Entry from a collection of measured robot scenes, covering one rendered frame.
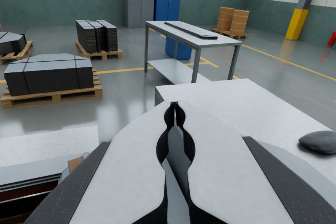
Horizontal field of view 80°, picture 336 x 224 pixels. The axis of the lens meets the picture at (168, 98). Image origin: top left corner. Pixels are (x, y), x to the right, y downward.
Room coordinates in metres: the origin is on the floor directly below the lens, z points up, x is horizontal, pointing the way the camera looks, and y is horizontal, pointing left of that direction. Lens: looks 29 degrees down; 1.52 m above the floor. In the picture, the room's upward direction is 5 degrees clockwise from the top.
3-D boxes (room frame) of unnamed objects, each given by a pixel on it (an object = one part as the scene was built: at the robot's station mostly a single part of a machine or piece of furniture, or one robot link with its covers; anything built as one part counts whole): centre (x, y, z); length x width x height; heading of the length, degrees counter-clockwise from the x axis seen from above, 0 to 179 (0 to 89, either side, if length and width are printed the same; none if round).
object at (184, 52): (4.92, -0.15, 0.29); 0.61 x 0.43 x 0.57; 27
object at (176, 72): (3.20, -0.19, 0.49); 1.60 x 0.70 x 0.99; 31
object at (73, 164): (0.52, 0.31, 0.87); 0.12 x 0.06 x 0.05; 33
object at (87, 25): (4.72, 1.77, 0.32); 1.20 x 0.80 x 0.65; 33
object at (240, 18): (8.21, -2.16, 0.47); 1.32 x 0.80 x 0.95; 27
